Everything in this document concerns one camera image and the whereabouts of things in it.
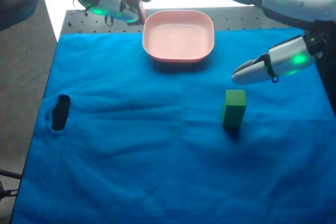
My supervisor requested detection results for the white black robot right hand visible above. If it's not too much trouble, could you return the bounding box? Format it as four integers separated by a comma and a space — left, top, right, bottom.
231, 35, 317, 84

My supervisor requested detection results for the red block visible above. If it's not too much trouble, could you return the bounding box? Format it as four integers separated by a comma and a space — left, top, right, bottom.
117, 0, 147, 25

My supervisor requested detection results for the green rectangular block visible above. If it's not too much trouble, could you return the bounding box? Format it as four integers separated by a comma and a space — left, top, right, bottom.
222, 89, 247, 131

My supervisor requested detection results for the pink square plate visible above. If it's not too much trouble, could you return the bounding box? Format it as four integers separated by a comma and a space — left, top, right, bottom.
142, 10, 215, 64

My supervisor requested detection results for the blue cloth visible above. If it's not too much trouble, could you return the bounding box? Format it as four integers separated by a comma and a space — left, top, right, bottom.
12, 28, 336, 224

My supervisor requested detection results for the black strap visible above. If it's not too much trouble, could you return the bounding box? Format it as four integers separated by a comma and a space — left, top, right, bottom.
0, 187, 19, 201
0, 168, 23, 180

